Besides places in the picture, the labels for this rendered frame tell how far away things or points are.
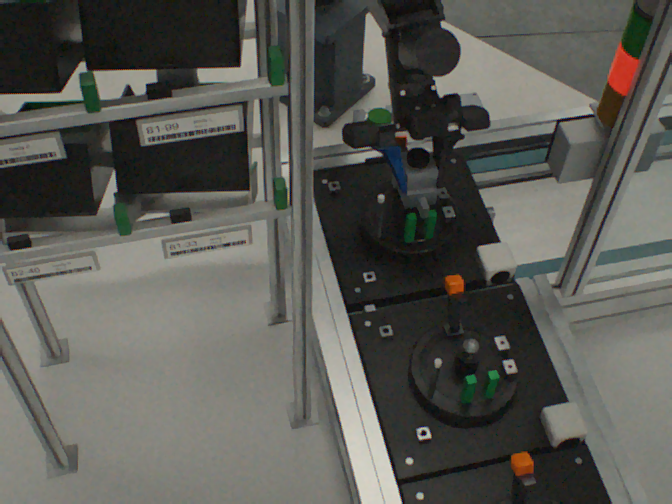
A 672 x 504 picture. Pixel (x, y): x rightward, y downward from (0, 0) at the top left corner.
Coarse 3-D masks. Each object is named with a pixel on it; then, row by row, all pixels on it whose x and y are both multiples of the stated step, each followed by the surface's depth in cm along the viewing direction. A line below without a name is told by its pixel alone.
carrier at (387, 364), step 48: (432, 336) 118; (480, 336) 119; (528, 336) 121; (384, 384) 116; (432, 384) 110; (480, 384) 114; (528, 384) 117; (384, 432) 112; (432, 432) 112; (480, 432) 113; (528, 432) 113; (576, 432) 111
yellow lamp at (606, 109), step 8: (608, 88) 101; (608, 96) 101; (616, 96) 100; (624, 96) 100; (600, 104) 103; (608, 104) 102; (616, 104) 101; (600, 112) 104; (608, 112) 102; (616, 112) 102; (600, 120) 104; (608, 120) 103
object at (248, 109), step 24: (120, 120) 91; (120, 144) 87; (168, 144) 88; (192, 144) 88; (216, 144) 88; (240, 144) 88; (120, 168) 89; (144, 168) 89; (168, 168) 89; (192, 168) 89; (216, 168) 89; (240, 168) 89; (120, 192) 90; (144, 192) 90; (168, 192) 90; (192, 192) 90
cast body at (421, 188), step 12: (408, 156) 120; (420, 156) 120; (408, 168) 120; (420, 168) 121; (432, 168) 121; (408, 180) 120; (420, 180) 121; (432, 180) 121; (408, 192) 122; (420, 192) 122; (432, 192) 122; (408, 204) 123; (420, 204) 122; (420, 216) 123
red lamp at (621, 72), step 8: (616, 56) 98; (624, 56) 96; (616, 64) 98; (624, 64) 97; (632, 64) 96; (616, 72) 98; (624, 72) 97; (632, 72) 97; (608, 80) 101; (616, 80) 99; (624, 80) 98; (616, 88) 100; (624, 88) 99
